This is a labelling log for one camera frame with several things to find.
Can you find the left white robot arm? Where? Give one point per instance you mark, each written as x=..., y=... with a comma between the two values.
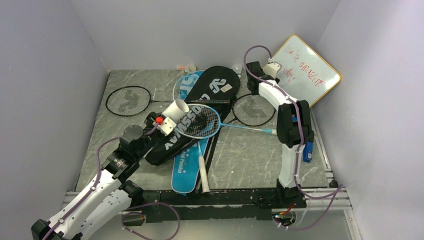
x=110, y=191

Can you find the white shuttlecock tube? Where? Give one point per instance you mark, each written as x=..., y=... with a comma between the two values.
x=176, y=110

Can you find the whiteboard with orange frame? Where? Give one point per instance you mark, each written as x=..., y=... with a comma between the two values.
x=304, y=75

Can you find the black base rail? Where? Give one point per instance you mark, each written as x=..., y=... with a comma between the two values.
x=158, y=206

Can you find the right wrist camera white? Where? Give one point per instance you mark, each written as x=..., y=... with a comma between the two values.
x=272, y=69

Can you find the blue racket cover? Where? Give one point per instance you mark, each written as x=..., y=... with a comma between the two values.
x=185, y=165

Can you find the black racket left head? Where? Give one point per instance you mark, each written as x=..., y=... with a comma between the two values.
x=132, y=100

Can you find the shuttlecock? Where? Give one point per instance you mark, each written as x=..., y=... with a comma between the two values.
x=190, y=68
x=237, y=68

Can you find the black racket right head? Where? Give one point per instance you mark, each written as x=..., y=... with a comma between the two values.
x=252, y=110

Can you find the transparent tube lid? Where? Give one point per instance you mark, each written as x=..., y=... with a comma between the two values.
x=239, y=143

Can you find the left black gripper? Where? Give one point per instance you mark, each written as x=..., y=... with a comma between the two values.
x=150, y=119

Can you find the black racket head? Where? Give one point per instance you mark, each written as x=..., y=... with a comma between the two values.
x=132, y=100
x=252, y=110

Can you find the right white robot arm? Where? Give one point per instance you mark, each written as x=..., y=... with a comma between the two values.
x=293, y=127

